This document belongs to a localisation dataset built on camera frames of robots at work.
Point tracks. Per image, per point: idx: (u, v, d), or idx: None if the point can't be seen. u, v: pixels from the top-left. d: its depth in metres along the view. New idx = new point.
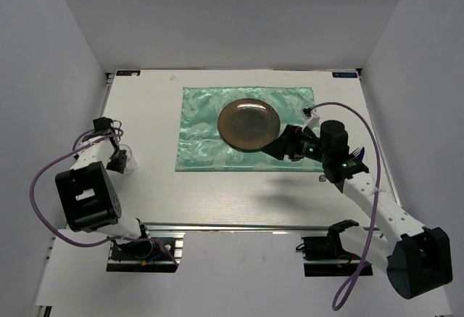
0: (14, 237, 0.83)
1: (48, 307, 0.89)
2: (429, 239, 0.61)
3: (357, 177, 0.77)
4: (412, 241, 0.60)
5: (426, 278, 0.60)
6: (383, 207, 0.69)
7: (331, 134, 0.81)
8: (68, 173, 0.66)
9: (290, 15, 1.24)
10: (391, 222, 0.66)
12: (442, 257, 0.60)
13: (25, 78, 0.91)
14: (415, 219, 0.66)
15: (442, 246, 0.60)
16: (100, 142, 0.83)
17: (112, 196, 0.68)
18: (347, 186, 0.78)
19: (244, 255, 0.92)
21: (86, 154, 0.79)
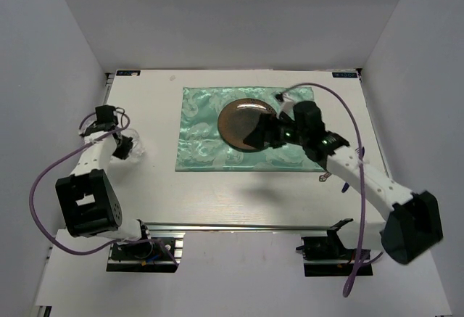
0: (15, 238, 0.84)
1: (48, 307, 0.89)
2: (418, 204, 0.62)
3: (339, 152, 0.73)
4: (404, 210, 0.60)
5: (421, 243, 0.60)
6: (370, 178, 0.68)
7: (304, 113, 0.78)
8: (68, 178, 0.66)
9: (291, 15, 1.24)
10: (380, 192, 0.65)
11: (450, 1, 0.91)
12: (433, 218, 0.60)
13: (25, 80, 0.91)
14: (403, 186, 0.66)
15: (431, 207, 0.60)
16: (102, 140, 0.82)
17: (113, 204, 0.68)
18: (330, 164, 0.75)
19: (245, 256, 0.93)
21: (88, 154, 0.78)
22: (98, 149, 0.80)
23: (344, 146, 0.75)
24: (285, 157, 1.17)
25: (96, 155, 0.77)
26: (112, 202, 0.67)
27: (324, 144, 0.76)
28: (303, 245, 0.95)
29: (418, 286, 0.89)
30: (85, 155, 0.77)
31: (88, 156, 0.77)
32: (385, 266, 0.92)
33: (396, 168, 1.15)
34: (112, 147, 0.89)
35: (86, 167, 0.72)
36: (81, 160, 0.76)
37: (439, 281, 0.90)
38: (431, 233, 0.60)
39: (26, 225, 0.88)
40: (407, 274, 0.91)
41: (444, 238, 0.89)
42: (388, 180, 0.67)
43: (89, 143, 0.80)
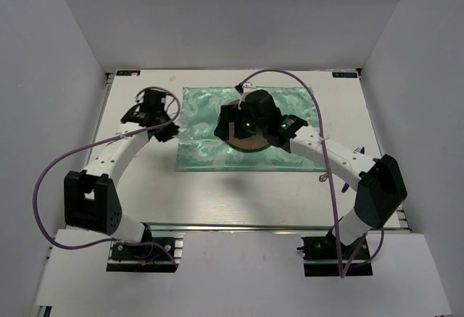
0: (15, 237, 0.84)
1: (48, 307, 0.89)
2: (380, 168, 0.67)
3: (300, 133, 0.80)
4: (369, 177, 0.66)
5: (388, 203, 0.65)
6: (334, 154, 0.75)
7: (257, 101, 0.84)
8: (76, 178, 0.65)
9: (291, 15, 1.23)
10: (346, 165, 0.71)
11: (451, 0, 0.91)
12: (396, 178, 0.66)
13: (25, 80, 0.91)
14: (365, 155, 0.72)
15: (393, 169, 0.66)
16: (130, 138, 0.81)
17: (111, 217, 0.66)
18: (295, 146, 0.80)
19: (245, 256, 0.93)
21: (112, 148, 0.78)
22: (122, 146, 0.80)
23: (304, 126, 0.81)
24: (285, 157, 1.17)
25: (116, 155, 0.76)
26: (109, 215, 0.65)
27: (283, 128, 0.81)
28: (303, 245, 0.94)
29: (417, 286, 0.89)
30: (108, 149, 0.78)
31: (109, 152, 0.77)
32: (385, 266, 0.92)
33: None
34: (140, 143, 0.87)
35: (99, 167, 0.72)
36: (102, 154, 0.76)
37: (438, 281, 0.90)
38: (396, 192, 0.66)
39: (27, 225, 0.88)
40: (407, 274, 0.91)
41: (444, 238, 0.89)
42: (351, 151, 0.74)
43: (117, 137, 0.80)
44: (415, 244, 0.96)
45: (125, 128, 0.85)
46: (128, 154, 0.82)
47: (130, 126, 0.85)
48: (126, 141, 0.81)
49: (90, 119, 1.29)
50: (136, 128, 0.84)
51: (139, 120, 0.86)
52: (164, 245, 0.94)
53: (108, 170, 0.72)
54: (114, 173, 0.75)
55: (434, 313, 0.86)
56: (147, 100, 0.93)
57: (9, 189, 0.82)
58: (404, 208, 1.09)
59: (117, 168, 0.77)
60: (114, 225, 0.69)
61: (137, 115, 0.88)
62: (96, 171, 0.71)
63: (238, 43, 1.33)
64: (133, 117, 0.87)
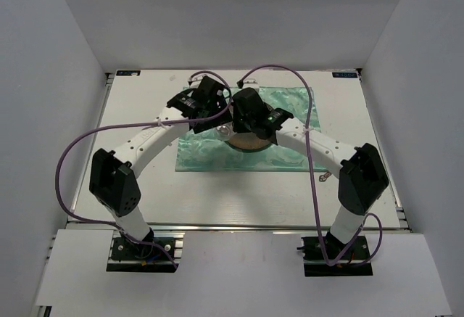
0: (16, 237, 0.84)
1: (48, 307, 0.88)
2: (362, 157, 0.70)
3: (286, 125, 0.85)
4: (350, 164, 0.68)
5: (373, 191, 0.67)
6: (318, 143, 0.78)
7: (242, 98, 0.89)
8: (105, 156, 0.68)
9: (291, 14, 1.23)
10: (328, 154, 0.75)
11: (450, 0, 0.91)
12: (378, 165, 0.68)
13: (25, 80, 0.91)
14: (347, 144, 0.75)
15: (374, 156, 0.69)
16: (167, 127, 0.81)
17: (126, 201, 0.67)
18: (282, 138, 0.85)
19: (245, 255, 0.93)
21: (146, 134, 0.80)
22: (156, 135, 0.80)
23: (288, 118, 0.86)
24: (285, 157, 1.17)
25: (147, 143, 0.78)
26: (126, 196, 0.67)
27: (270, 121, 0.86)
28: (303, 244, 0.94)
29: (418, 286, 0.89)
30: (143, 134, 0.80)
31: (142, 138, 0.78)
32: (385, 266, 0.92)
33: (396, 168, 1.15)
34: (180, 133, 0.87)
35: (127, 152, 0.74)
36: (135, 138, 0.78)
37: (438, 281, 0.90)
38: (378, 178, 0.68)
39: (27, 225, 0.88)
40: (407, 274, 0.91)
41: (444, 238, 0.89)
42: (333, 141, 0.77)
43: (156, 124, 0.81)
44: (415, 244, 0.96)
45: (168, 114, 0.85)
46: (162, 142, 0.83)
47: (172, 114, 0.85)
48: (162, 130, 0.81)
49: (90, 120, 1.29)
50: (178, 117, 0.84)
51: (183, 110, 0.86)
52: (164, 245, 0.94)
53: (133, 159, 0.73)
54: (141, 162, 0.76)
55: (434, 313, 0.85)
56: (202, 86, 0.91)
57: (9, 188, 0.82)
58: (404, 207, 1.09)
59: (146, 156, 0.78)
60: (130, 207, 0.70)
61: (184, 103, 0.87)
62: (122, 157, 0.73)
63: (238, 43, 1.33)
64: (180, 104, 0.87)
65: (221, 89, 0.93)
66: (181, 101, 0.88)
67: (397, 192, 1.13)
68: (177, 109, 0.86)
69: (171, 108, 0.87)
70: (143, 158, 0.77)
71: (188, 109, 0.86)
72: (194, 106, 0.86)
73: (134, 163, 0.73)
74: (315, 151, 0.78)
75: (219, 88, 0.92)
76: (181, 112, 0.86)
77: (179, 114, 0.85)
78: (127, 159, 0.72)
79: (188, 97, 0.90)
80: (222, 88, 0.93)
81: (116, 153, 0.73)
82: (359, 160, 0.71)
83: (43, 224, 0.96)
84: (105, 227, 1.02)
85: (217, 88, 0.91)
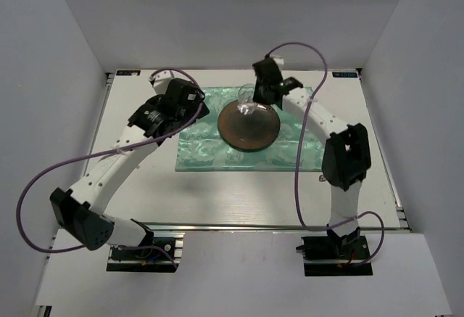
0: (17, 236, 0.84)
1: (48, 307, 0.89)
2: (353, 136, 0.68)
3: (293, 93, 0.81)
4: (338, 138, 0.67)
5: (353, 167, 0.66)
6: (316, 114, 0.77)
7: (261, 62, 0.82)
8: (62, 196, 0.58)
9: (291, 14, 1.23)
10: (321, 125, 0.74)
11: (450, 0, 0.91)
12: (363, 146, 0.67)
13: (25, 80, 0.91)
14: (342, 121, 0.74)
15: (362, 136, 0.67)
16: (128, 153, 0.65)
17: (96, 237, 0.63)
18: (286, 104, 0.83)
19: (245, 255, 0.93)
21: (106, 164, 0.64)
22: (118, 164, 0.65)
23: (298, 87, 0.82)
24: (286, 157, 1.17)
25: (106, 175, 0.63)
26: (92, 237, 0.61)
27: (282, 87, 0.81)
28: (303, 244, 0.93)
29: (418, 286, 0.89)
30: (101, 163, 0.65)
31: (101, 170, 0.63)
32: (385, 266, 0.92)
33: (396, 168, 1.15)
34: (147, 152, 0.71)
35: (83, 192, 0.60)
36: (93, 171, 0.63)
37: (438, 281, 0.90)
38: (362, 159, 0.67)
39: (27, 225, 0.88)
40: (407, 274, 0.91)
41: (444, 238, 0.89)
42: (331, 115, 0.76)
43: (116, 150, 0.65)
44: (415, 244, 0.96)
45: (129, 135, 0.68)
46: (128, 167, 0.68)
47: (133, 133, 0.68)
48: (123, 157, 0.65)
49: (90, 120, 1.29)
50: (140, 138, 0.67)
51: (147, 127, 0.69)
52: (164, 244, 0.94)
53: (90, 200, 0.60)
54: (103, 199, 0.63)
55: (434, 313, 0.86)
56: (170, 92, 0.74)
57: (9, 188, 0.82)
58: (404, 207, 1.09)
59: (108, 188, 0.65)
60: (101, 240, 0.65)
61: (148, 117, 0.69)
62: (79, 199, 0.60)
63: (238, 43, 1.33)
64: (143, 120, 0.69)
65: (193, 93, 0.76)
66: (143, 114, 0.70)
67: (397, 192, 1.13)
68: (140, 127, 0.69)
69: (132, 125, 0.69)
70: (104, 194, 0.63)
71: (153, 124, 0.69)
72: (159, 121, 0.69)
73: (93, 204, 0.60)
74: (312, 120, 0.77)
75: (191, 93, 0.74)
76: (143, 130, 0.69)
77: (141, 133, 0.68)
78: (85, 202, 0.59)
79: (153, 107, 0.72)
80: (194, 91, 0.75)
81: (72, 193, 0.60)
82: (349, 138, 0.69)
83: (43, 224, 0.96)
84: None
85: (188, 93, 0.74)
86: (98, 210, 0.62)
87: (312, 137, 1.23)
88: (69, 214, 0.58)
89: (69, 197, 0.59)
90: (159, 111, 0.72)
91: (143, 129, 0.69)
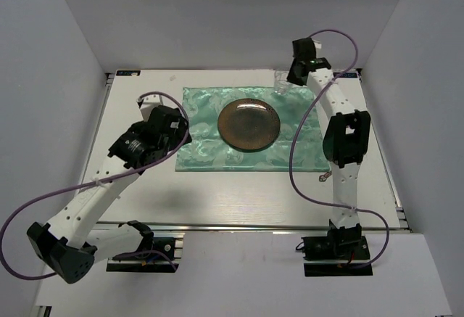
0: (17, 236, 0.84)
1: (48, 307, 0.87)
2: (357, 120, 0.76)
3: (319, 71, 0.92)
4: (342, 118, 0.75)
5: (349, 148, 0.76)
6: (331, 93, 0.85)
7: (298, 40, 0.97)
8: (38, 232, 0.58)
9: (291, 14, 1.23)
10: (333, 104, 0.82)
11: (450, 0, 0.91)
12: (362, 131, 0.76)
13: (25, 80, 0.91)
14: (352, 105, 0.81)
15: (365, 123, 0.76)
16: (107, 185, 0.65)
17: (76, 272, 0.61)
18: (310, 80, 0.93)
19: (245, 256, 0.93)
21: (85, 196, 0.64)
22: (99, 196, 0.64)
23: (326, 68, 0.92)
24: (286, 157, 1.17)
25: (85, 210, 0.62)
26: (72, 272, 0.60)
27: (312, 64, 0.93)
28: (303, 245, 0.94)
29: (418, 286, 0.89)
30: (81, 196, 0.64)
31: (79, 203, 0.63)
32: (385, 266, 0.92)
33: (396, 168, 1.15)
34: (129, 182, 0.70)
35: (61, 227, 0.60)
36: (72, 204, 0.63)
37: (438, 281, 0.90)
38: (358, 143, 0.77)
39: (28, 225, 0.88)
40: (408, 275, 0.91)
41: (444, 239, 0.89)
42: (345, 99, 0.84)
43: (93, 183, 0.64)
44: (415, 244, 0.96)
45: (109, 166, 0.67)
46: (110, 199, 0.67)
47: (114, 165, 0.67)
48: (102, 189, 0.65)
49: (90, 120, 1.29)
50: (121, 170, 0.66)
51: (127, 157, 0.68)
52: (164, 245, 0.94)
53: (68, 236, 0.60)
54: (83, 231, 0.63)
55: (434, 313, 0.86)
56: (152, 120, 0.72)
57: (9, 188, 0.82)
58: (404, 208, 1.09)
59: (89, 221, 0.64)
60: (85, 272, 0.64)
61: (128, 147, 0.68)
62: (56, 233, 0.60)
63: (238, 44, 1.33)
64: (123, 150, 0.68)
65: (177, 119, 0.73)
66: (125, 144, 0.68)
67: (397, 192, 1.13)
68: (121, 157, 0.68)
69: (114, 155, 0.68)
70: (84, 228, 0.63)
71: (133, 154, 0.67)
72: (141, 151, 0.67)
73: (71, 239, 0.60)
74: (325, 98, 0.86)
75: (175, 120, 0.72)
76: (124, 161, 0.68)
77: (122, 164, 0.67)
78: (62, 237, 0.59)
79: (134, 136, 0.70)
80: (177, 118, 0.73)
81: (50, 227, 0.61)
82: (352, 122, 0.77)
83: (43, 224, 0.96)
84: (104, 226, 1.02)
85: (171, 120, 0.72)
86: (77, 244, 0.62)
87: (312, 137, 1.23)
88: (46, 249, 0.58)
89: (46, 232, 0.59)
90: (141, 139, 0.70)
91: (125, 159, 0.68)
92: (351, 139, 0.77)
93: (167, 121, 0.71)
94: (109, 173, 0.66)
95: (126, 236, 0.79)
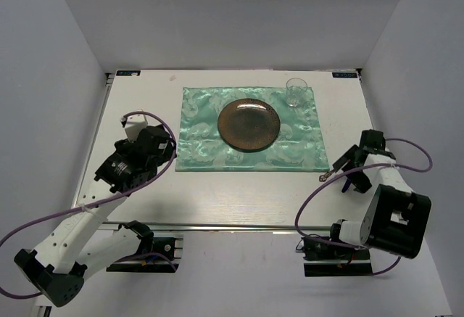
0: (17, 236, 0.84)
1: (48, 307, 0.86)
2: (414, 207, 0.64)
3: (379, 156, 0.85)
4: (394, 191, 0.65)
5: (391, 234, 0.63)
6: (385, 173, 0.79)
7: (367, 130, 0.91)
8: (26, 258, 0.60)
9: (291, 15, 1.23)
10: (384, 181, 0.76)
11: None
12: (417, 222, 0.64)
13: (25, 80, 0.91)
14: (407, 186, 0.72)
15: (421, 211, 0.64)
16: (93, 211, 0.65)
17: (64, 294, 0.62)
18: (367, 160, 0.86)
19: (245, 256, 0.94)
21: (71, 223, 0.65)
22: (85, 220, 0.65)
23: (388, 155, 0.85)
24: (285, 157, 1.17)
25: (72, 236, 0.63)
26: (60, 294, 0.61)
27: (375, 150, 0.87)
28: (303, 244, 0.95)
29: (418, 287, 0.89)
30: (67, 223, 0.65)
31: (66, 229, 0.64)
32: (384, 266, 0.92)
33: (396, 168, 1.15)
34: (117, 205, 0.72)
35: (48, 253, 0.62)
36: (59, 230, 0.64)
37: (438, 281, 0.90)
38: (407, 235, 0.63)
39: (27, 225, 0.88)
40: (407, 274, 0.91)
41: (445, 238, 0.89)
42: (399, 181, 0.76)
43: (78, 208, 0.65)
44: None
45: (95, 190, 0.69)
46: (96, 223, 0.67)
47: (100, 188, 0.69)
48: (88, 214, 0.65)
49: (90, 120, 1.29)
50: (107, 194, 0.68)
51: (114, 180, 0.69)
52: (164, 245, 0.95)
53: (54, 262, 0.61)
54: (71, 257, 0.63)
55: (434, 313, 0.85)
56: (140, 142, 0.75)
57: (9, 188, 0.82)
58: None
59: (77, 247, 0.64)
60: (75, 294, 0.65)
61: (115, 170, 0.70)
62: (43, 260, 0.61)
63: (238, 43, 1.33)
64: (110, 173, 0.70)
65: (164, 141, 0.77)
66: (112, 167, 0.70)
67: None
68: (107, 180, 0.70)
69: (99, 178, 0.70)
70: (72, 253, 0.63)
71: (120, 178, 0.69)
72: (127, 174, 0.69)
73: (58, 265, 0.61)
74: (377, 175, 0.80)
75: (162, 141, 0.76)
76: (111, 184, 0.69)
77: (109, 188, 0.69)
78: (48, 264, 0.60)
79: (120, 159, 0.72)
80: (165, 139, 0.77)
81: (37, 253, 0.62)
82: (407, 207, 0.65)
83: (43, 225, 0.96)
84: (104, 226, 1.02)
85: (158, 142, 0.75)
86: (65, 268, 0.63)
87: (312, 137, 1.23)
88: (33, 274, 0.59)
89: (33, 258, 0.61)
90: (127, 161, 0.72)
91: (111, 182, 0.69)
92: (400, 228, 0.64)
93: (154, 143, 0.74)
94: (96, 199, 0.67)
95: (122, 244, 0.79)
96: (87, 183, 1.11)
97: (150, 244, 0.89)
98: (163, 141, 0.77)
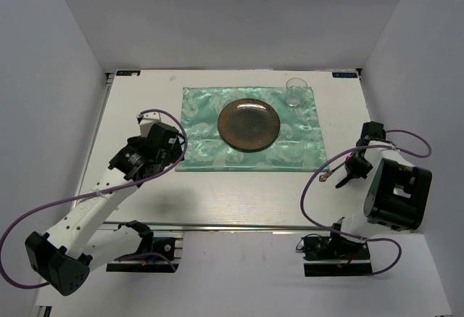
0: (17, 236, 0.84)
1: (48, 306, 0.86)
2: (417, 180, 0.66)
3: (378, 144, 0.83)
4: (396, 165, 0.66)
5: (394, 205, 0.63)
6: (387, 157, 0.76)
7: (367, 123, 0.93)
8: (38, 241, 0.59)
9: (291, 16, 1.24)
10: None
11: (450, 0, 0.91)
12: (420, 193, 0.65)
13: (25, 81, 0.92)
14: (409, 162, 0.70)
15: (423, 183, 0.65)
16: (107, 196, 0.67)
17: (72, 281, 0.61)
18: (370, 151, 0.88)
19: (245, 255, 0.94)
21: (83, 208, 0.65)
22: (98, 205, 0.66)
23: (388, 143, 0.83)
24: (286, 157, 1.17)
25: (84, 220, 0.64)
26: (67, 280, 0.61)
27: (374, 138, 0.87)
28: (303, 244, 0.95)
29: (418, 286, 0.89)
30: (78, 207, 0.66)
31: (79, 213, 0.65)
32: (384, 266, 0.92)
33: None
34: (127, 194, 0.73)
35: (61, 236, 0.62)
36: (71, 215, 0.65)
37: (438, 281, 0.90)
38: (410, 205, 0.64)
39: (28, 225, 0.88)
40: (408, 275, 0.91)
41: (444, 237, 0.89)
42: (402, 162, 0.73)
43: (93, 194, 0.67)
44: (415, 244, 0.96)
45: (109, 178, 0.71)
46: (107, 212, 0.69)
47: (114, 176, 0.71)
48: (102, 200, 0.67)
49: (90, 120, 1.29)
50: (120, 180, 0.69)
51: (127, 170, 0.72)
52: (164, 245, 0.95)
53: (67, 244, 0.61)
54: (82, 241, 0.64)
55: (434, 313, 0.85)
56: (151, 136, 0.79)
57: (9, 188, 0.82)
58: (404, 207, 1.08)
59: (89, 232, 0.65)
60: (80, 283, 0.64)
61: (129, 160, 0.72)
62: (55, 243, 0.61)
63: (238, 43, 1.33)
64: (123, 162, 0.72)
65: (174, 136, 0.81)
66: (125, 158, 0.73)
67: None
68: (120, 169, 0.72)
69: (114, 167, 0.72)
70: (83, 238, 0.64)
71: (133, 168, 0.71)
72: (140, 163, 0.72)
73: (70, 248, 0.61)
74: None
75: (172, 136, 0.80)
76: (125, 173, 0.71)
77: (122, 176, 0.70)
78: (61, 246, 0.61)
79: (133, 151, 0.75)
80: (175, 135, 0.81)
81: (48, 236, 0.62)
82: (409, 180, 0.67)
83: (43, 225, 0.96)
84: (104, 226, 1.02)
85: (168, 136, 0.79)
86: (76, 253, 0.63)
87: (311, 137, 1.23)
88: (44, 257, 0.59)
89: (46, 241, 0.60)
90: (140, 153, 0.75)
91: (124, 171, 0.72)
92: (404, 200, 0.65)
93: (165, 136, 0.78)
94: (109, 186, 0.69)
95: (122, 241, 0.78)
96: (87, 183, 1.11)
97: (150, 244, 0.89)
98: (172, 135, 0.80)
